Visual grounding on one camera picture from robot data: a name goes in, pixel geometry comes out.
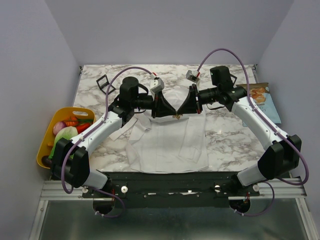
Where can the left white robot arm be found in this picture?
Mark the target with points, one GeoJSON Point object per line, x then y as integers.
{"type": "Point", "coordinates": [70, 161]}

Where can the white button shirt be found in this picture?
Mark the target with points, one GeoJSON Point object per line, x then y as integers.
{"type": "Point", "coordinates": [166, 144]}

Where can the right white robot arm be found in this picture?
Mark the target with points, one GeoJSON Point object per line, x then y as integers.
{"type": "Point", "coordinates": [281, 149]}

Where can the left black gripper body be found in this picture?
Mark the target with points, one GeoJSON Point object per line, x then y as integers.
{"type": "Point", "coordinates": [153, 112]}

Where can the red toy pepper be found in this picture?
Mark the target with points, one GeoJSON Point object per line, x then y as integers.
{"type": "Point", "coordinates": [82, 127]}

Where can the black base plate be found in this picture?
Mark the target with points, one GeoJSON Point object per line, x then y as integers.
{"type": "Point", "coordinates": [132, 190]}

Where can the purple toy eggplant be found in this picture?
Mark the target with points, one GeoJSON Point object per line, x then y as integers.
{"type": "Point", "coordinates": [46, 161]}

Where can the orange toy carrot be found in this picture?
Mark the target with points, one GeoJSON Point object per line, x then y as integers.
{"type": "Point", "coordinates": [71, 121]}

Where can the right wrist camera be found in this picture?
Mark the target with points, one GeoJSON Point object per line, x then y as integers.
{"type": "Point", "coordinates": [192, 75]}

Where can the yellow plastic basket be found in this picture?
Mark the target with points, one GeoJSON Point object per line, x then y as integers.
{"type": "Point", "coordinates": [62, 114]}

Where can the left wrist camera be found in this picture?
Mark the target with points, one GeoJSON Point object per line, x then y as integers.
{"type": "Point", "coordinates": [156, 85]}

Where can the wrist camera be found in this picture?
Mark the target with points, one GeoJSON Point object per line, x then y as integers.
{"type": "Point", "coordinates": [156, 85]}
{"type": "Point", "coordinates": [192, 75]}

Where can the left black frame stand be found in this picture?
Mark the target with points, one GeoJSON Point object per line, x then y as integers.
{"type": "Point", "coordinates": [103, 83]}

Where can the aluminium rail frame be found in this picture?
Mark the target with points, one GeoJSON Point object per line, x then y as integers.
{"type": "Point", "coordinates": [52, 190]}

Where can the green toy lettuce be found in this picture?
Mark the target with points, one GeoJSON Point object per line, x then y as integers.
{"type": "Point", "coordinates": [66, 133]}

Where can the blue chips bag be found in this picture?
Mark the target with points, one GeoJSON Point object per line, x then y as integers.
{"type": "Point", "coordinates": [261, 95]}

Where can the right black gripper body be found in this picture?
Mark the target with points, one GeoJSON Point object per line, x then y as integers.
{"type": "Point", "coordinates": [196, 100]}

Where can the purple toy onion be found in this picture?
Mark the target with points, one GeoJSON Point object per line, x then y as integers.
{"type": "Point", "coordinates": [58, 127]}

